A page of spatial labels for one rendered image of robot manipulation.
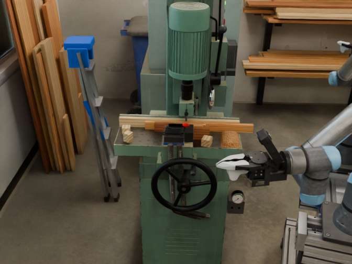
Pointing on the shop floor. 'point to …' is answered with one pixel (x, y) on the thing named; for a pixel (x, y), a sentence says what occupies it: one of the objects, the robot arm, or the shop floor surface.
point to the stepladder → (94, 109)
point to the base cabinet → (182, 226)
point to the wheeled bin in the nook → (138, 53)
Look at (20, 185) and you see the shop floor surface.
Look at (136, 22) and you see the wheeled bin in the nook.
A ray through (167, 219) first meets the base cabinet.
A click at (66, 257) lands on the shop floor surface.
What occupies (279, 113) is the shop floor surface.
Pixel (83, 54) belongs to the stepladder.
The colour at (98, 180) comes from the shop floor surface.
